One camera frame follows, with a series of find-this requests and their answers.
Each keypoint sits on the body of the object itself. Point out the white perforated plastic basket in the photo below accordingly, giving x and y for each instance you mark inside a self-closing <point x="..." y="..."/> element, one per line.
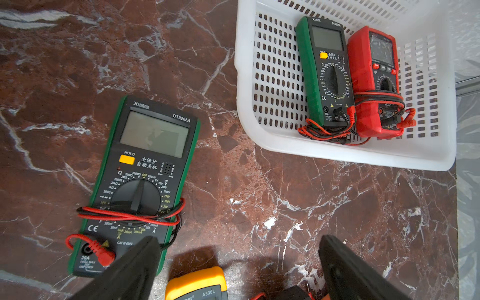
<point x="271" y="98"/>

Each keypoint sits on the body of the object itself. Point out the green multimeter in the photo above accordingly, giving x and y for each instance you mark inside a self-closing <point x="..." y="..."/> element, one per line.
<point x="327" y="80"/>
<point x="138" y="192"/>

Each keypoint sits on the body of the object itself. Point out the small black multimeter centre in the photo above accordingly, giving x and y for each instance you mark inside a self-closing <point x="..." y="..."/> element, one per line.
<point x="293" y="293"/>

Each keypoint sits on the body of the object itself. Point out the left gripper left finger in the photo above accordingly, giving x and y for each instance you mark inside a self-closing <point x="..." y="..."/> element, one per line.
<point x="129" y="278"/>

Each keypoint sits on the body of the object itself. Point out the small yellow multimeter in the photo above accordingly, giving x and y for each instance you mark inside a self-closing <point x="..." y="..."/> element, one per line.
<point x="206" y="284"/>

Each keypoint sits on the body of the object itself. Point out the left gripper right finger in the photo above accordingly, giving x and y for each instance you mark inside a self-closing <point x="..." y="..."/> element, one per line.
<point x="348" y="277"/>

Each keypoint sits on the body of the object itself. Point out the red multimeter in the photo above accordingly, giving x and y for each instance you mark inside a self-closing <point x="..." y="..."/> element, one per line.
<point x="380" y="109"/>

